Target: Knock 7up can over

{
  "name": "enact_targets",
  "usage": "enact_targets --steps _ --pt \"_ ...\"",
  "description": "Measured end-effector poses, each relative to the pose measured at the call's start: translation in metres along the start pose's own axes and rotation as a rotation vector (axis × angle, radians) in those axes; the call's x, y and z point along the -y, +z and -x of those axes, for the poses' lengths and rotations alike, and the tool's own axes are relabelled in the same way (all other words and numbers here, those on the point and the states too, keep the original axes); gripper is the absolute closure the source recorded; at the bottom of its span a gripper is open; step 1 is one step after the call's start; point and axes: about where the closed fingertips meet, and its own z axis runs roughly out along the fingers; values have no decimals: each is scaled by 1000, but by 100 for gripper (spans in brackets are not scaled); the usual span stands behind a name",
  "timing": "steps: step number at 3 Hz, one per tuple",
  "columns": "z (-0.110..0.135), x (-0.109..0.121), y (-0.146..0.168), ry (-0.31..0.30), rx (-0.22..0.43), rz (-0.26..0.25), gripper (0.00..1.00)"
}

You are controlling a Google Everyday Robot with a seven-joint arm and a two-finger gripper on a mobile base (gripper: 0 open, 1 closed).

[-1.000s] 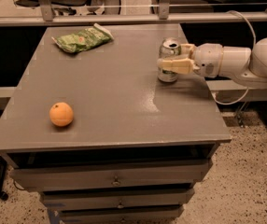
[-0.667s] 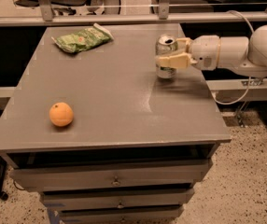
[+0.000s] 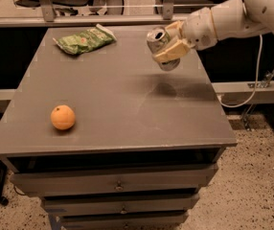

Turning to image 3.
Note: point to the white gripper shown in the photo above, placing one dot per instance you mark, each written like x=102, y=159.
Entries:
x=198, y=29

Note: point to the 7up soda can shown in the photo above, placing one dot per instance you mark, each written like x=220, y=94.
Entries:
x=157, y=39

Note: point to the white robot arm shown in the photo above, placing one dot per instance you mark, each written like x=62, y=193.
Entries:
x=241, y=197

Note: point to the green chip bag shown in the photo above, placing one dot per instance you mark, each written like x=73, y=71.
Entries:
x=86, y=41

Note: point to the grey drawer cabinet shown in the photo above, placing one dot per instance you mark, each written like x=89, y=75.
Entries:
x=159, y=133

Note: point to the grey metal railing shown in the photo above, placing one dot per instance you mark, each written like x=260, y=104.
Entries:
x=113, y=12

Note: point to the orange fruit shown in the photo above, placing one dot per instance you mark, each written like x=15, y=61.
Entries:
x=63, y=117

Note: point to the top drawer knob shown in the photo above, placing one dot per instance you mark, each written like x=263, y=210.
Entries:
x=119, y=187

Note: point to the drawer knob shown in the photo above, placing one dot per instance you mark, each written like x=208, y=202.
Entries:
x=123, y=211
x=119, y=187

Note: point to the middle drawer knob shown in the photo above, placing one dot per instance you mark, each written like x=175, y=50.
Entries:
x=123, y=211

